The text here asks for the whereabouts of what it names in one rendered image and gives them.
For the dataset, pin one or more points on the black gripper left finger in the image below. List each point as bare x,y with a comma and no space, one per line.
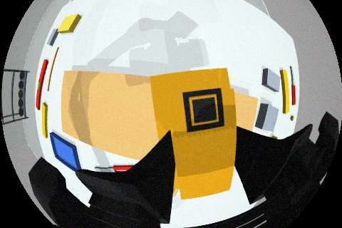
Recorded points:
150,182

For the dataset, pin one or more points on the blue rectangular tray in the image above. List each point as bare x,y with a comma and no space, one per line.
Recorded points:
65,152

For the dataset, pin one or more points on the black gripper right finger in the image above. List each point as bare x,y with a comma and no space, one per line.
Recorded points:
259,159

